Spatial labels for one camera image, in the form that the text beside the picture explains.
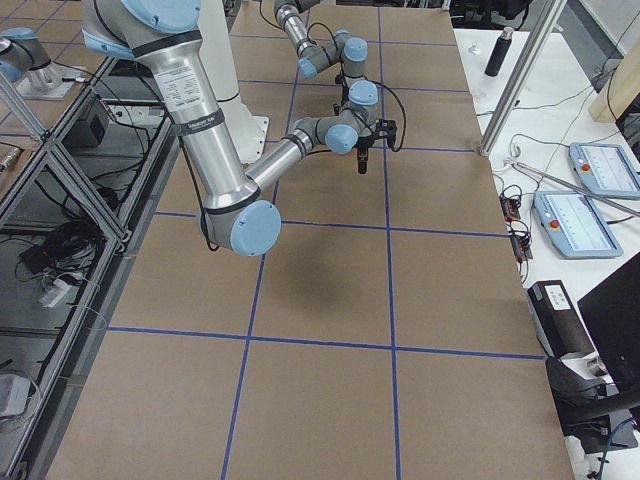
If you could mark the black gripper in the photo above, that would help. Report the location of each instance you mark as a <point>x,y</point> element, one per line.
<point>341,90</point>
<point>363,148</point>

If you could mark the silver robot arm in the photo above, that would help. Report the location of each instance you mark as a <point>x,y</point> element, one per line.
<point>186,47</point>
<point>325,42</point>

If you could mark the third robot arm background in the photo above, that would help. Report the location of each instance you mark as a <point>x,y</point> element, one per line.
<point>26,63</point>

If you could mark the black water bottle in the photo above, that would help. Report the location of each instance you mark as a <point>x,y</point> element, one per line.
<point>499,52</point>

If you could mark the metal rod green tip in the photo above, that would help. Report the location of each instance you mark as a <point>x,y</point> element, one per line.
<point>523,167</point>

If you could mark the near blue teach pendant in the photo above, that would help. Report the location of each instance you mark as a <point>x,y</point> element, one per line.
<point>575,226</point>

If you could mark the blue teach pendant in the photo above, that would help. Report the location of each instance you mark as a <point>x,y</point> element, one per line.
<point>605,169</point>
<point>575,226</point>

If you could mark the far blue teach pendant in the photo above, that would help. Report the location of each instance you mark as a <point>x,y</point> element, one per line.
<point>605,169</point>

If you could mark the black box white label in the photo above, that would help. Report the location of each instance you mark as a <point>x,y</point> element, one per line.
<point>558,325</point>

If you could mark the black monitor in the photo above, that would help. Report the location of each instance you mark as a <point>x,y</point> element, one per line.
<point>610,312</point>

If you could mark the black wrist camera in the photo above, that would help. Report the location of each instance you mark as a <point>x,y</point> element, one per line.
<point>387,130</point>

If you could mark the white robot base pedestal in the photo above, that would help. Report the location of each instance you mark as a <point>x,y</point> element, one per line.
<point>248,132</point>

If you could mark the aluminium frame post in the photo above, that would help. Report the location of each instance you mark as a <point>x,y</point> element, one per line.
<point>533,46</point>

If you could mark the aluminium frame rack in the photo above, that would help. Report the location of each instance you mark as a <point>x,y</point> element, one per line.
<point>74,208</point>

